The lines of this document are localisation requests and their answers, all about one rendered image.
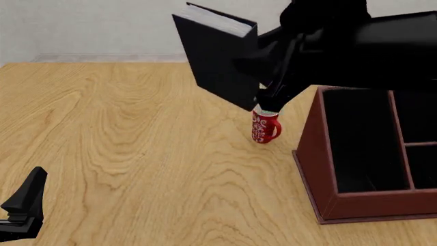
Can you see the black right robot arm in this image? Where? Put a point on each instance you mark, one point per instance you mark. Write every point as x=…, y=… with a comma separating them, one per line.
x=375, y=51

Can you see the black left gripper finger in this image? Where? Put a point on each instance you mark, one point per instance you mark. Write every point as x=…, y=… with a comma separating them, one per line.
x=29, y=192

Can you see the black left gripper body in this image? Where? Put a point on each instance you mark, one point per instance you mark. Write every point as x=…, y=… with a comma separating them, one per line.
x=18, y=230

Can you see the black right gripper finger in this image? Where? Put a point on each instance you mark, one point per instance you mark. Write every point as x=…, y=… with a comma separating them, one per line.
x=273, y=41
x=259, y=69

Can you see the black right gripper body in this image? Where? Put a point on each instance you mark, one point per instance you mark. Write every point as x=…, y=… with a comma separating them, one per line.
x=288, y=74

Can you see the black book with white pages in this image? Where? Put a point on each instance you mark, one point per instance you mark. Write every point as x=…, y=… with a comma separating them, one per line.
x=211, y=56

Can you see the red-brown desk caddy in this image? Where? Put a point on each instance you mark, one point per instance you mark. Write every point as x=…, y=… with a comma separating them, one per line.
x=317, y=159

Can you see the red mug with white pattern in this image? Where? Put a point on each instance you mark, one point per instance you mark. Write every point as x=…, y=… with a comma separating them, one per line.
x=261, y=128

